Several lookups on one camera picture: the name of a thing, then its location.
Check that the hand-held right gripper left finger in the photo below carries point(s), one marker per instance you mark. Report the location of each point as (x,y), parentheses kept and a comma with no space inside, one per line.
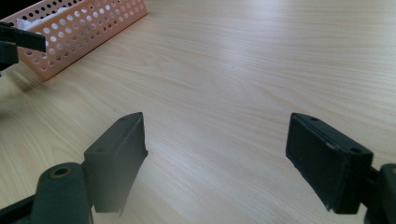
(115,161)

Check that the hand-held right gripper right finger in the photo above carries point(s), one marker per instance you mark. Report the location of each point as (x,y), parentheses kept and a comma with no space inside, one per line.
(330,168)

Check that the white towel with blue print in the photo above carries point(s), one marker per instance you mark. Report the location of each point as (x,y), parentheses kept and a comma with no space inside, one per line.
(28,23)

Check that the pink perforated plastic basket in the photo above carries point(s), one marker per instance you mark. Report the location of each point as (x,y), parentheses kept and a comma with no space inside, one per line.
(81,53)

